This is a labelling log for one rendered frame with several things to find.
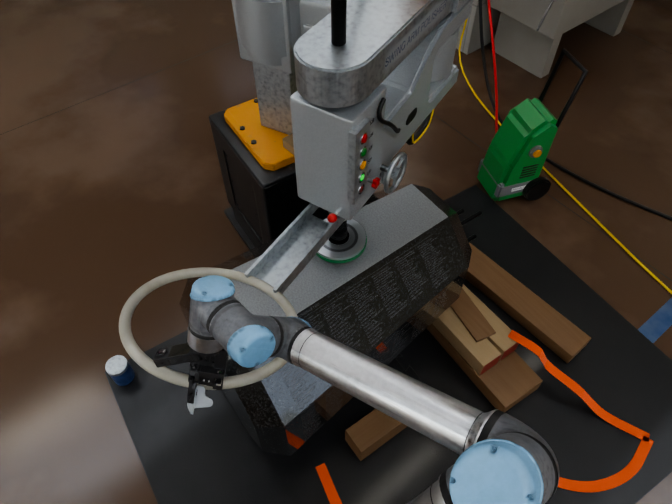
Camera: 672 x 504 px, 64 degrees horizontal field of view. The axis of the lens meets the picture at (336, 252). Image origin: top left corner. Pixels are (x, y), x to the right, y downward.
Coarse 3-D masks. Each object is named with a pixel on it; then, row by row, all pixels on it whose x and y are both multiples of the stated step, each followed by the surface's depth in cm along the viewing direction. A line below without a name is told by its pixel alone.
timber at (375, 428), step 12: (360, 420) 239; (372, 420) 239; (384, 420) 239; (396, 420) 239; (348, 432) 235; (360, 432) 235; (372, 432) 235; (384, 432) 235; (396, 432) 244; (348, 444) 244; (360, 444) 232; (372, 444) 232; (360, 456) 235
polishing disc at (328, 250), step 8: (352, 224) 213; (352, 232) 210; (360, 232) 210; (328, 240) 208; (352, 240) 208; (360, 240) 208; (328, 248) 206; (336, 248) 206; (344, 248) 206; (352, 248) 206; (360, 248) 206; (328, 256) 203; (336, 256) 203; (344, 256) 203; (352, 256) 204
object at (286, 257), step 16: (304, 224) 187; (320, 224) 188; (336, 224) 184; (288, 240) 183; (304, 240) 183; (320, 240) 178; (272, 256) 178; (288, 256) 178; (304, 256) 173; (256, 272) 173; (272, 272) 174; (288, 272) 169; (256, 288) 171
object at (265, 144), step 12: (228, 108) 271; (240, 108) 271; (252, 108) 271; (228, 120) 266; (240, 120) 265; (252, 120) 265; (240, 132) 260; (252, 132) 260; (264, 132) 260; (276, 132) 260; (252, 144) 254; (264, 144) 254; (276, 144) 254; (264, 156) 249; (276, 156) 249; (288, 156) 249; (264, 168) 249; (276, 168) 248
